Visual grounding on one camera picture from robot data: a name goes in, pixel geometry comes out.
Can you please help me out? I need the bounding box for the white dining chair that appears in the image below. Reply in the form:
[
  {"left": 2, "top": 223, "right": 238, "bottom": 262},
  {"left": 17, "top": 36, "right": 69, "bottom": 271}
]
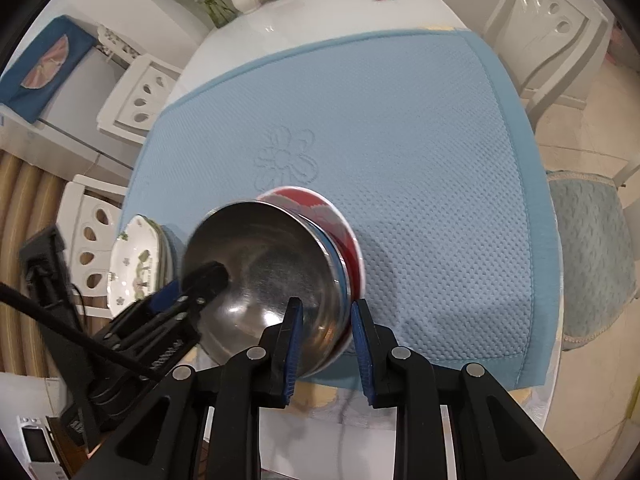
[
  {"left": 56, "top": 174, "right": 132, "bottom": 318},
  {"left": 607, "top": 150, "right": 640, "bottom": 191},
  {"left": 96, "top": 54, "right": 183, "bottom": 137},
  {"left": 482, "top": 0, "right": 616, "bottom": 128}
]

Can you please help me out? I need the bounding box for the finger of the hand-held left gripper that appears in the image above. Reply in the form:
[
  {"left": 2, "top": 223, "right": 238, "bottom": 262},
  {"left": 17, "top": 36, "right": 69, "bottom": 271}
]
[
  {"left": 177, "top": 261, "right": 230, "bottom": 313},
  {"left": 105, "top": 279, "right": 198, "bottom": 348}
]

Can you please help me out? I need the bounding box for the red steel bowl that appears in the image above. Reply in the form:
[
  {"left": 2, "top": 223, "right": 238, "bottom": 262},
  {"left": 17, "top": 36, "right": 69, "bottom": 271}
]
[{"left": 300, "top": 220, "right": 358, "bottom": 356}]

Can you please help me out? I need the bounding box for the blue steel bowl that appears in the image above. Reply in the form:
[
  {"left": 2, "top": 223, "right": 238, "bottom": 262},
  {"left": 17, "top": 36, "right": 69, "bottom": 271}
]
[{"left": 180, "top": 201, "right": 351, "bottom": 378}]

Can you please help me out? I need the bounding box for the green glass vase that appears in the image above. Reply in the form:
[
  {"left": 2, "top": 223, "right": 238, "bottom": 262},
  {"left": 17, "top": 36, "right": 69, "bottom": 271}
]
[{"left": 197, "top": 0, "right": 238, "bottom": 28}]

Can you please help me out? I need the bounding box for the black cable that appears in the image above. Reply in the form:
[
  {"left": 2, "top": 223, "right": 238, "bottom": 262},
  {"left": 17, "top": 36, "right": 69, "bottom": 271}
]
[{"left": 0, "top": 280, "right": 151, "bottom": 381}]

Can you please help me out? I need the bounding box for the blue appliance cover cloth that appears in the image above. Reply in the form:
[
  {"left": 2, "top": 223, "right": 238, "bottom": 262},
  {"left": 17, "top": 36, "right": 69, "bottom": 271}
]
[{"left": 0, "top": 15, "right": 98, "bottom": 123}]

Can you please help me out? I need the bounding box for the small white appliance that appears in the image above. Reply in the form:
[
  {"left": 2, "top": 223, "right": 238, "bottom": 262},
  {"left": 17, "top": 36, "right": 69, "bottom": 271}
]
[{"left": 15, "top": 412, "right": 66, "bottom": 480}]

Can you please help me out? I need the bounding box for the round yellow-rimmed floral plate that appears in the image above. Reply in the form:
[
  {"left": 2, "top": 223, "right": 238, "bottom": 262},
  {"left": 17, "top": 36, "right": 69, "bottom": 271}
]
[{"left": 150, "top": 220, "right": 175, "bottom": 291}]

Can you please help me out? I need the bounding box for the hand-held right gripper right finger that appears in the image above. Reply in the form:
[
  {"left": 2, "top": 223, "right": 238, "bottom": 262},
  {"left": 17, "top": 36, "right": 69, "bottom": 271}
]
[{"left": 350, "top": 299, "right": 583, "bottom": 480}]

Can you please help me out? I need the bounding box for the white ornate shelf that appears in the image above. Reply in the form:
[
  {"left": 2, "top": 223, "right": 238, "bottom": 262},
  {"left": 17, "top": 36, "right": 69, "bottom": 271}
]
[{"left": 95, "top": 22, "right": 143, "bottom": 68}]

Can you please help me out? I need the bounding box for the pink ceramic bowl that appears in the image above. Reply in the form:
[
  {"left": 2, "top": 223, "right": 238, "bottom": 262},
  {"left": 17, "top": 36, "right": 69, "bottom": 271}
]
[{"left": 255, "top": 186, "right": 366, "bottom": 301}]

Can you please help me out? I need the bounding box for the squarish white floral plate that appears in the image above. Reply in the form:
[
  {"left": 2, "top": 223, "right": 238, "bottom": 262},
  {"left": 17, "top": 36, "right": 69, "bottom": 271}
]
[{"left": 109, "top": 214, "right": 168, "bottom": 308}]

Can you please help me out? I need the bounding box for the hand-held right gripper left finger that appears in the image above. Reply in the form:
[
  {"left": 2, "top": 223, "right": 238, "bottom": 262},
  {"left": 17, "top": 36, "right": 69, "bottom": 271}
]
[{"left": 67, "top": 297, "right": 305, "bottom": 480}]

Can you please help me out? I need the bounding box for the light blue table mat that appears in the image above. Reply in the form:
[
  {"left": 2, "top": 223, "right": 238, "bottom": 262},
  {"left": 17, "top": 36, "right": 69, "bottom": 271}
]
[{"left": 120, "top": 29, "right": 563, "bottom": 391}]

